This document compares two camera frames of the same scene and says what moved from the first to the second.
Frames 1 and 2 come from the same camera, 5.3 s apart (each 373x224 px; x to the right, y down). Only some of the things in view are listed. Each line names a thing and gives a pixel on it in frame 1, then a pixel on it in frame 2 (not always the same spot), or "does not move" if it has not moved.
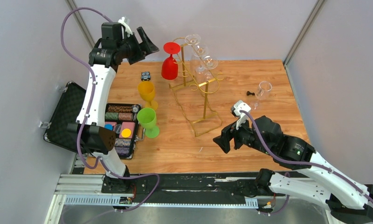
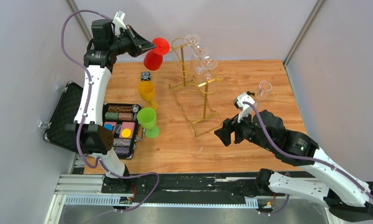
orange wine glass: x=147 y=90 does not move
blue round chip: x=108 y=126 does not move
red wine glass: x=169 y=68 → x=153 y=59
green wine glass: x=147 y=117 does not move
